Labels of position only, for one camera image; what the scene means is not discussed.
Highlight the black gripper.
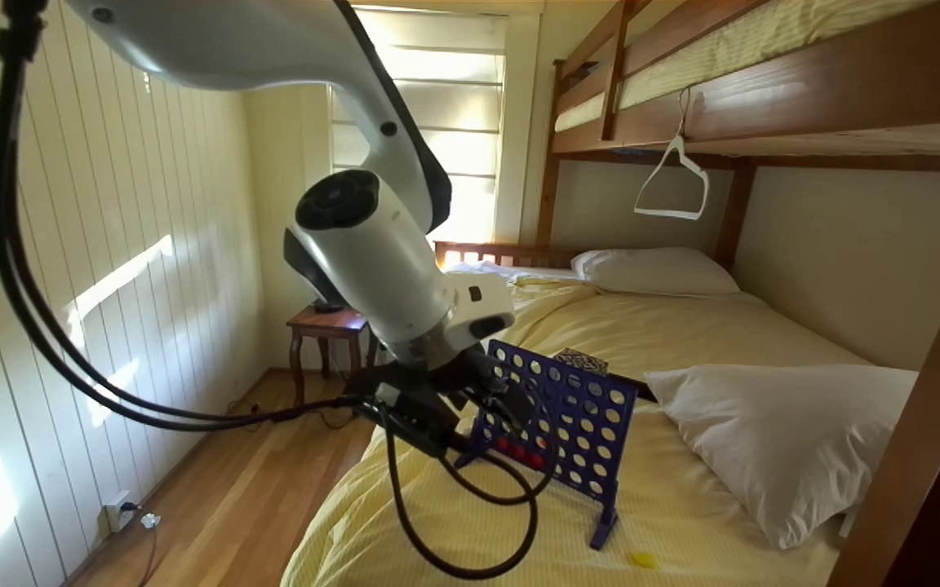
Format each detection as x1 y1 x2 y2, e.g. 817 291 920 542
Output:
344 345 517 456

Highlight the orange game chip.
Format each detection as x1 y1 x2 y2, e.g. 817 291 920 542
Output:
492 443 544 471

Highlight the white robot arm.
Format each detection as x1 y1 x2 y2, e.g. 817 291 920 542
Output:
67 0 532 456

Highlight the blue connect four gameboard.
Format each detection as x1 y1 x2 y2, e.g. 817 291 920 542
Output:
459 344 640 550

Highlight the yellow game chip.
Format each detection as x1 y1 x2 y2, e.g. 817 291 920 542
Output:
626 550 655 570

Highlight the white pillow near gameboard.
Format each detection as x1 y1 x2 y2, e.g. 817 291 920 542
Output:
646 366 917 548

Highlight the yellow striped bed sheet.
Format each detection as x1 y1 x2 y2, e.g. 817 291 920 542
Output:
280 281 867 587

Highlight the small wooden nightstand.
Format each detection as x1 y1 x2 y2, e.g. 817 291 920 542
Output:
286 307 379 404

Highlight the upper bunk mattress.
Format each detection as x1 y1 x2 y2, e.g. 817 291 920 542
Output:
552 0 940 154

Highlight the white pillow near wall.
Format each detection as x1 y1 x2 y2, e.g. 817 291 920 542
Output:
571 249 737 298

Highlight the wooden bunk bed frame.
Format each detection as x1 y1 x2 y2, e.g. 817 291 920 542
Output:
431 0 940 587

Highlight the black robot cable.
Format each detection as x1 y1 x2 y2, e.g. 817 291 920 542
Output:
0 0 560 583

